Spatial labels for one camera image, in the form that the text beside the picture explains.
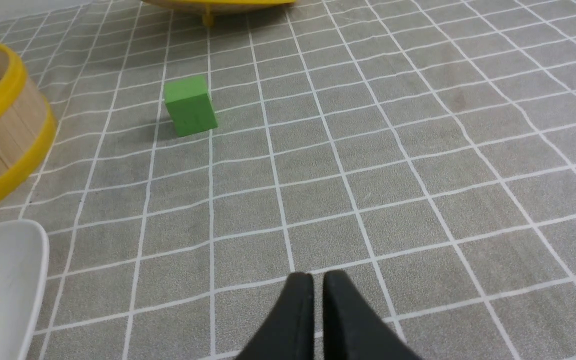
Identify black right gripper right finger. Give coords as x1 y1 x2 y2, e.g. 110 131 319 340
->
322 270 420 360

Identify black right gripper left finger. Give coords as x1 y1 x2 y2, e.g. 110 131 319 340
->
236 272 314 360

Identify white square plate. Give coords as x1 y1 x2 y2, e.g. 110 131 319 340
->
0 219 50 360

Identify grey checked tablecloth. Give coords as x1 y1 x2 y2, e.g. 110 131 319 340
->
0 0 576 360

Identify green cube block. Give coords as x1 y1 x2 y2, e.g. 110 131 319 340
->
163 75 218 138

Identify yellow-rimmed bamboo steamer lid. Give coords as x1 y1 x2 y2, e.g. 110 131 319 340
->
144 0 295 27

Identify bamboo steamer basket yellow rim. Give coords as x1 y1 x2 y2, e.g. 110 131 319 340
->
0 43 57 202

